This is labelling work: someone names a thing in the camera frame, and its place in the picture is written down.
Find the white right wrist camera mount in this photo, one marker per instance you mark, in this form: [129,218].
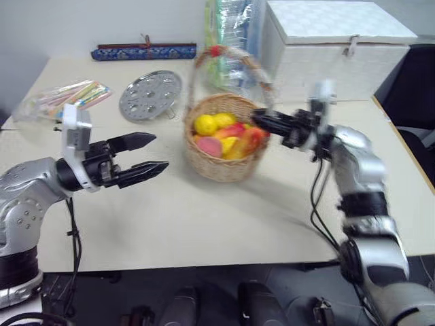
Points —
[324,91]

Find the round metal steamer plate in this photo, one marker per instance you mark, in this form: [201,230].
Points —
[149,96]

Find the blue patterned rolled scroll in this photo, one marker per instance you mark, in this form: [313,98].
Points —
[142,53]

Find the red and yellow peach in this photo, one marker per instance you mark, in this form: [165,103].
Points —
[234,130]

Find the clear green blue plastic package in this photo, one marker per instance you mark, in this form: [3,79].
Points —
[234,27]

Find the orange red mango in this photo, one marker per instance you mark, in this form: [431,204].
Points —
[251,139]

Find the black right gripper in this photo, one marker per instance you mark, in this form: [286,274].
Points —
[300,130]

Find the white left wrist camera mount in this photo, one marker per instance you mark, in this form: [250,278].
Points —
[73,136]

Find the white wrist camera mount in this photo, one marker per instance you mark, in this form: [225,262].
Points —
[73,136]
[324,91]

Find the yellow round fruit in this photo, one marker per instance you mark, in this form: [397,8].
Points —
[224,119]

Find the yellow lemon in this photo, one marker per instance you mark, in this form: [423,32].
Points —
[205,124]

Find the clear bag of coloured sticks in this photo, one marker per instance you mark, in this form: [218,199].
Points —
[68,96]

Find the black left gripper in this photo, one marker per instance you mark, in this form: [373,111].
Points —
[100,163]

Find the white woven lidded box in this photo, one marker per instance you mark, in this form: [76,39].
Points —
[340,61]

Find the pink round fruit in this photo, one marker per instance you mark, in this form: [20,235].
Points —
[210,146]

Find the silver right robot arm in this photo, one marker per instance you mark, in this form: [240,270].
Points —
[363,163]

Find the small yellow fruit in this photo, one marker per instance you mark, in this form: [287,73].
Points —
[229,144]

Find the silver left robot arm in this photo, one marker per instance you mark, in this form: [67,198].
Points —
[27,190]

